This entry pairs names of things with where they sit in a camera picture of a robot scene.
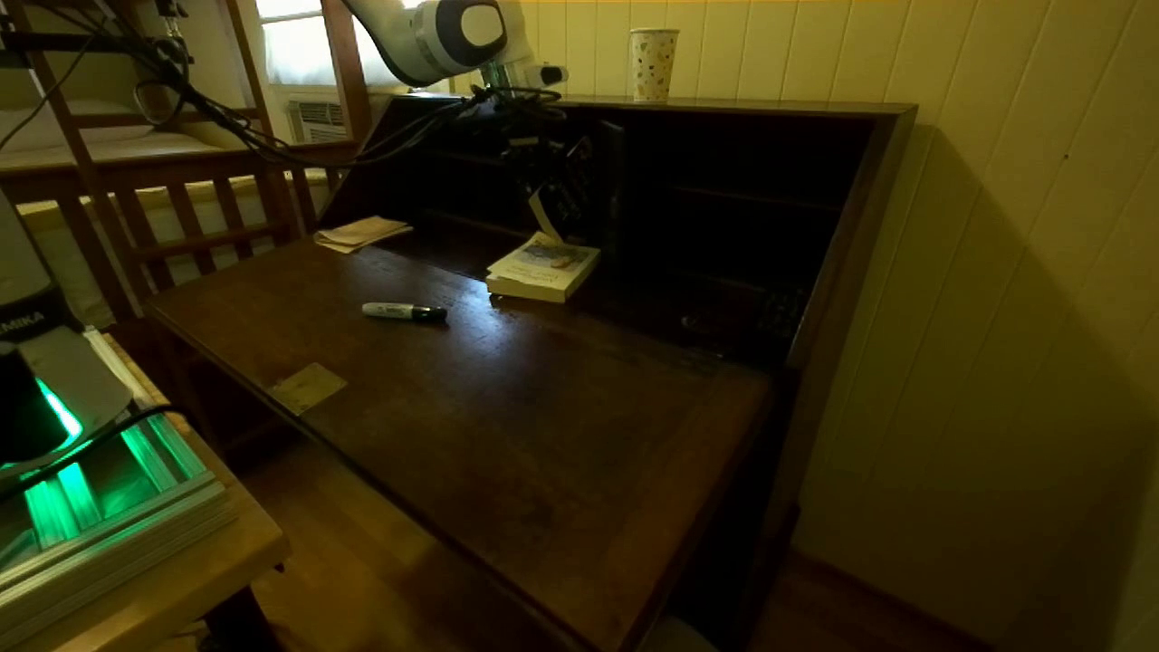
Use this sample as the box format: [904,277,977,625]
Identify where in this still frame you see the black cable on device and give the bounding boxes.
[0,403,190,499]

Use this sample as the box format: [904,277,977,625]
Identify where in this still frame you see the stacked books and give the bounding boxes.
[481,228,605,309]

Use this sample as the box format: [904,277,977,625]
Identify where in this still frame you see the green lit device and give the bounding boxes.
[0,321,237,613]

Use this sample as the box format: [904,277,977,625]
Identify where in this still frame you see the dark wooden secretary desk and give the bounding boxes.
[143,91,919,652]

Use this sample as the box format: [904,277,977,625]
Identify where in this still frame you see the white folded paper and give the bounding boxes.
[313,214,418,257]

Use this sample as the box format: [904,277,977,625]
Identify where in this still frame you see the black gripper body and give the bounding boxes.
[489,82,598,197]

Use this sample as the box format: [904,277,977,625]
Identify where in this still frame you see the window air conditioner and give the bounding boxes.
[285,97,354,147]

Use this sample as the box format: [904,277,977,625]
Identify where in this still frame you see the wooden ladder frame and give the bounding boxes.
[0,0,303,245]

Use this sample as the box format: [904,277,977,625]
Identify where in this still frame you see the wooden slatted railing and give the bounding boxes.
[0,141,354,328]

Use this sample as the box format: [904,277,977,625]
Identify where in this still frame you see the black cable bundle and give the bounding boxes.
[0,0,511,167]

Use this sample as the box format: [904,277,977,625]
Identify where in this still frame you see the yellowish card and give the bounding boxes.
[264,357,353,415]

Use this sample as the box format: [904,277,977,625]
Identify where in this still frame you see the white dotted paper cup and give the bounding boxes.
[627,25,682,107]

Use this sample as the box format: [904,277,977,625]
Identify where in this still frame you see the black and white marker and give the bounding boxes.
[360,296,452,328]

